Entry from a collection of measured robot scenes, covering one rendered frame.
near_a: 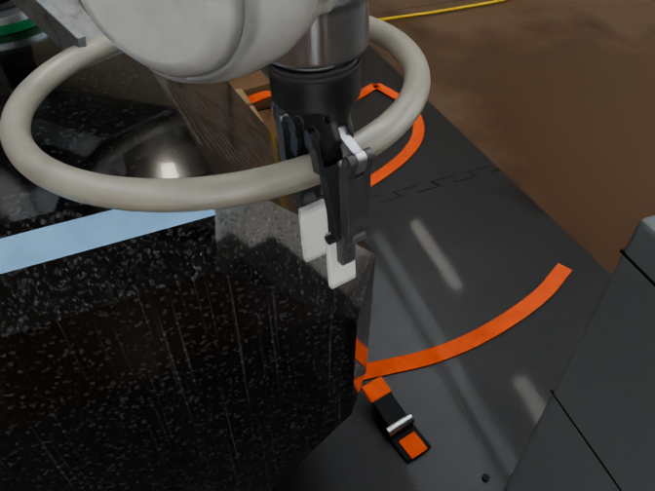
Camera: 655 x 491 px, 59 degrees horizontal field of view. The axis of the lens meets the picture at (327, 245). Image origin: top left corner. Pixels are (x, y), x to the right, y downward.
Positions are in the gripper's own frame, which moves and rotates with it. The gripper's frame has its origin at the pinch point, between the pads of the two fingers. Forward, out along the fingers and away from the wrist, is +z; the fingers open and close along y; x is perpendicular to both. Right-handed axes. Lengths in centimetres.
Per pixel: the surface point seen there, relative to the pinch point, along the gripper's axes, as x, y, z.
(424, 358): -44, 30, 83
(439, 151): -109, 99, 79
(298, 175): 3.0, -1.0, -10.3
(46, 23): 13, 50, -12
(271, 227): -1.8, 17.7, 10.0
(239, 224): 2.8, 17.2, 6.9
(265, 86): -70, 161, 63
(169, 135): 5.3, 30.8, -0.7
